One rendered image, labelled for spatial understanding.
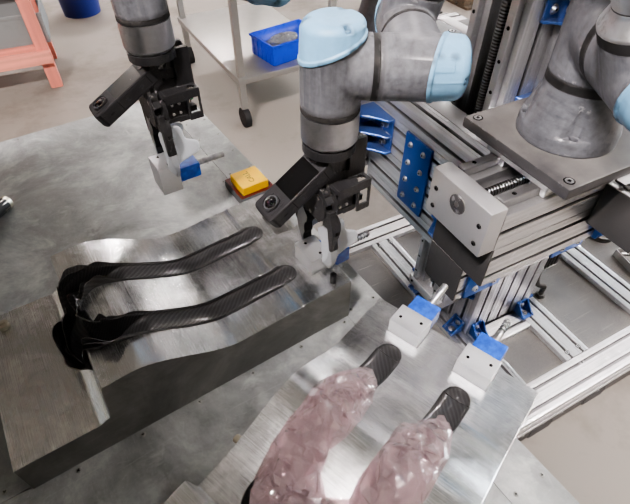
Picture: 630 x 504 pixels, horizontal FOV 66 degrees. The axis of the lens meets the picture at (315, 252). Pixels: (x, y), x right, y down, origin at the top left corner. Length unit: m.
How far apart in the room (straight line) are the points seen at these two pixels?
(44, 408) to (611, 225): 0.91
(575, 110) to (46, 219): 0.97
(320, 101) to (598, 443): 1.46
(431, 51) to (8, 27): 3.09
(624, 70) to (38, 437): 0.81
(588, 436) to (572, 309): 0.39
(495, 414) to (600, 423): 1.14
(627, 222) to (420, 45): 0.51
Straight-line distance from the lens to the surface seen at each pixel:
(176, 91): 0.83
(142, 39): 0.78
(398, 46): 0.58
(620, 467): 1.79
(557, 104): 0.81
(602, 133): 0.83
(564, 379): 1.58
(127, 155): 1.24
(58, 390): 0.76
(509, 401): 0.72
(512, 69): 1.02
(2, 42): 3.53
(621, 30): 0.64
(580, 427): 1.80
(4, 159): 1.35
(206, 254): 0.82
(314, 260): 0.74
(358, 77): 0.57
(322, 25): 0.56
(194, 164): 0.91
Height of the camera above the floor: 1.46
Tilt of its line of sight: 46 degrees down
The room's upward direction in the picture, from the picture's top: straight up
